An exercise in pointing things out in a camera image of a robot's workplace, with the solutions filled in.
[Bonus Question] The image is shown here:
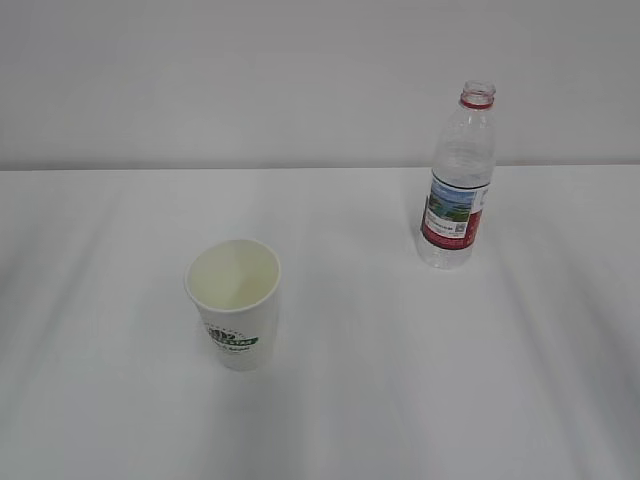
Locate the white paper coffee cup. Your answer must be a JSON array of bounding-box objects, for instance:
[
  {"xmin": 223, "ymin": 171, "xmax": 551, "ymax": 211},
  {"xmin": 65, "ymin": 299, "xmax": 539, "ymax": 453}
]
[{"xmin": 184, "ymin": 239, "xmax": 282, "ymax": 371}]

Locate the clear plastic water bottle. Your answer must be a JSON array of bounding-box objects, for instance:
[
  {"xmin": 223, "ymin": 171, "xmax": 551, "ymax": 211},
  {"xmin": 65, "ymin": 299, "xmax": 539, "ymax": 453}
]
[{"xmin": 417, "ymin": 80, "xmax": 496, "ymax": 269}]

